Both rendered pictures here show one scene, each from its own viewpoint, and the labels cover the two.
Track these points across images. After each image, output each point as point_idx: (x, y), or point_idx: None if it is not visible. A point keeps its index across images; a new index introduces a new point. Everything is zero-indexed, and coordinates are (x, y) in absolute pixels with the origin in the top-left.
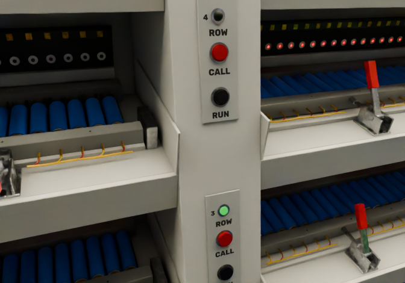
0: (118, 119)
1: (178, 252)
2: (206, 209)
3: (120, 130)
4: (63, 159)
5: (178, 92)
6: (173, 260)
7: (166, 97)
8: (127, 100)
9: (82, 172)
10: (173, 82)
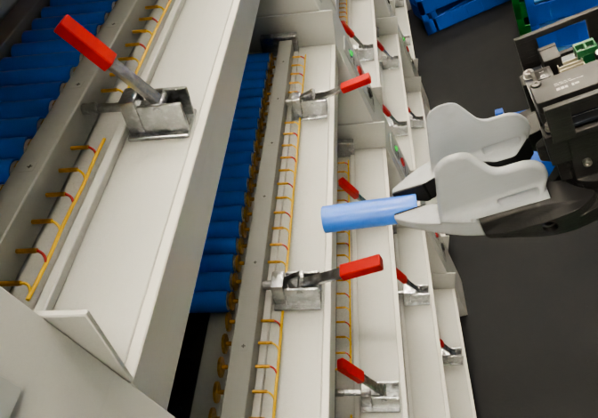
0: (267, 52)
1: (350, 102)
2: (348, 57)
3: (289, 49)
4: (294, 87)
5: None
6: (340, 122)
7: (294, 4)
8: None
9: (312, 81)
10: None
